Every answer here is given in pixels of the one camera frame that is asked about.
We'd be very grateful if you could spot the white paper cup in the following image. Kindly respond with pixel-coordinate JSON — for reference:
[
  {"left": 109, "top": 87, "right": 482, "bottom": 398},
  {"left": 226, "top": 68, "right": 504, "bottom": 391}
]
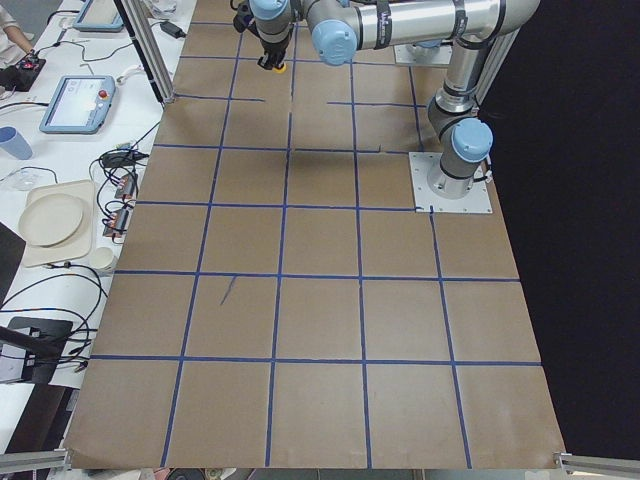
[{"left": 89, "top": 247, "right": 118, "bottom": 276}]

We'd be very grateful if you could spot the yellow push button switch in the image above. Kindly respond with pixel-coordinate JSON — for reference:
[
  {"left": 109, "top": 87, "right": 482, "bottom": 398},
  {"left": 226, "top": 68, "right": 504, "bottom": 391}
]
[{"left": 273, "top": 63, "right": 287, "bottom": 74}]

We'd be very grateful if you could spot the black power adapter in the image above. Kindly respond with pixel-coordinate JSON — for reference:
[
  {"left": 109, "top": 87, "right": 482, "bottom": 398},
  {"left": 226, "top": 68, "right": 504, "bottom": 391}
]
[{"left": 159, "top": 21, "right": 186, "bottom": 39}]

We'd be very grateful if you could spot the blue teach pendant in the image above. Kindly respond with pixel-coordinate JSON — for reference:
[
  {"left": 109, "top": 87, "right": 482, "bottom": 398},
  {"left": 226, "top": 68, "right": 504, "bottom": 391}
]
[
  {"left": 39, "top": 75, "right": 116, "bottom": 134},
  {"left": 73, "top": 0, "right": 124, "bottom": 33}
]

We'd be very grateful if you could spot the aluminium frame post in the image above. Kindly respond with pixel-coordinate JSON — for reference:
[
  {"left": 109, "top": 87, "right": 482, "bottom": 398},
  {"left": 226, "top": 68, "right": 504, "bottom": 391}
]
[{"left": 114, "top": 0, "right": 175, "bottom": 105}]

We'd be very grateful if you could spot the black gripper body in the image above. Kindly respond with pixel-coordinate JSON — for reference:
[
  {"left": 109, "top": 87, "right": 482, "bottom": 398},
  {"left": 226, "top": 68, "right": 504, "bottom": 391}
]
[{"left": 257, "top": 48, "right": 286, "bottom": 69}]

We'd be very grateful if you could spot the beige round plate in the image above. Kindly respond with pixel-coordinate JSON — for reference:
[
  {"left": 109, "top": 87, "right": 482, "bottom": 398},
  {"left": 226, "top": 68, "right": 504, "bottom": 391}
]
[{"left": 18, "top": 193, "right": 83, "bottom": 247}]

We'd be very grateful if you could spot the light blue plastic cup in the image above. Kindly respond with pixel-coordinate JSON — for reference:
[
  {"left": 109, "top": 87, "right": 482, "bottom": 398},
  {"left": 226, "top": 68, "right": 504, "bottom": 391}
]
[{"left": 0, "top": 126, "right": 33, "bottom": 160}]

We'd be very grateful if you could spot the brown paper table cover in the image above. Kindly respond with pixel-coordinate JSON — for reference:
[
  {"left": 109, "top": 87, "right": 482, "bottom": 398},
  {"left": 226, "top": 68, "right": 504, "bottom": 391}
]
[{"left": 65, "top": 1, "right": 564, "bottom": 469}]

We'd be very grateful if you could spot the far blue teach pendant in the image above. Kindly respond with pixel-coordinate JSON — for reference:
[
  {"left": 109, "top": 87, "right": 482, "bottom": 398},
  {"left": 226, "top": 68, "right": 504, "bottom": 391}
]
[{"left": 73, "top": 0, "right": 124, "bottom": 33}]

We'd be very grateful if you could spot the beige square tray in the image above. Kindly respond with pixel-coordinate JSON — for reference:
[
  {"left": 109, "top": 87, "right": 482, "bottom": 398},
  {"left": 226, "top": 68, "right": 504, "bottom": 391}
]
[{"left": 18, "top": 180, "right": 96, "bottom": 267}]

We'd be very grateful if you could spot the near blue teach pendant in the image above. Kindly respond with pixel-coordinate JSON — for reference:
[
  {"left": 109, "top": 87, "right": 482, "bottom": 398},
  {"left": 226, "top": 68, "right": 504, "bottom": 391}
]
[{"left": 39, "top": 75, "right": 116, "bottom": 134}]

